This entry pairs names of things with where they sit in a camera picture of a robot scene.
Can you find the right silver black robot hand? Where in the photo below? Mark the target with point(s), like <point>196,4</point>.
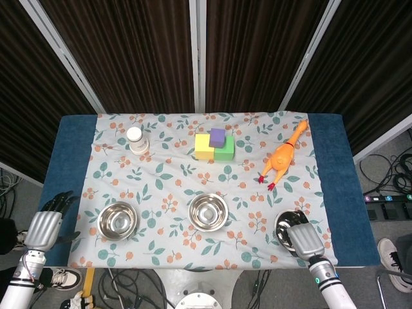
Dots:
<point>305,241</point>

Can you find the blue table cover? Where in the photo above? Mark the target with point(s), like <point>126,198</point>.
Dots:
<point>64,161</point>

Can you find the white partition frame post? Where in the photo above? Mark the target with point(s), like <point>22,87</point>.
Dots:
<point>383,141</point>
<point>19,174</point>
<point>61,48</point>
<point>309,54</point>
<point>197,48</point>

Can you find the black white work glove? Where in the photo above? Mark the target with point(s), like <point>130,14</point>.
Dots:
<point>78,301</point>

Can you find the dark ribbed partition panel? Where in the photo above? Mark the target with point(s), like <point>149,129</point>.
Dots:
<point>257,48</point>
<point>32,96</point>
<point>128,48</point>
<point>370,64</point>

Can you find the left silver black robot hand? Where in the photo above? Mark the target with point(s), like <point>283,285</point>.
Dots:
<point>43,230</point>

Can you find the purple foam cube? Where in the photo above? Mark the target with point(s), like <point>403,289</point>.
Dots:
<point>217,136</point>

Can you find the white paper cup stack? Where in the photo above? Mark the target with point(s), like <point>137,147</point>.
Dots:
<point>137,141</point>

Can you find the green foam cube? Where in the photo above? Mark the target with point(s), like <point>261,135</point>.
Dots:
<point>227,150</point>

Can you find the grey metal chair frame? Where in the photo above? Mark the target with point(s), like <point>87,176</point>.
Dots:
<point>379,283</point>

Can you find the orange rubber chicken toy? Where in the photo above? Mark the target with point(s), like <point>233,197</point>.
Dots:
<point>281,157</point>

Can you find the white black sneaker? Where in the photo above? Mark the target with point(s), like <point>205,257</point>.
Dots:
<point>391,257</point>
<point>22,239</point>
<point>64,278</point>

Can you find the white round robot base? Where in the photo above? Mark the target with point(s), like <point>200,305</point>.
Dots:
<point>198,299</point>

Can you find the black foot pedal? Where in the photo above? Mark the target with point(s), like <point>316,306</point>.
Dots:
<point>389,210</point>
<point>405,210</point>
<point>373,215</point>

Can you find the stainless steel bowl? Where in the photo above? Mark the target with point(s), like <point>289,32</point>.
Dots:
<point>207,212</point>
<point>286,220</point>
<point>118,220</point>

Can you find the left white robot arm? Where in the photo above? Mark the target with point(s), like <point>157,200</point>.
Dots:
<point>22,283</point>

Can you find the floral berry leaf tablecloth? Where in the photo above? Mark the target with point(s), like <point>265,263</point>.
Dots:
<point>193,180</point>

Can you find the yellow foam cube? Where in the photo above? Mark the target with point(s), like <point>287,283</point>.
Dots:
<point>203,146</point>

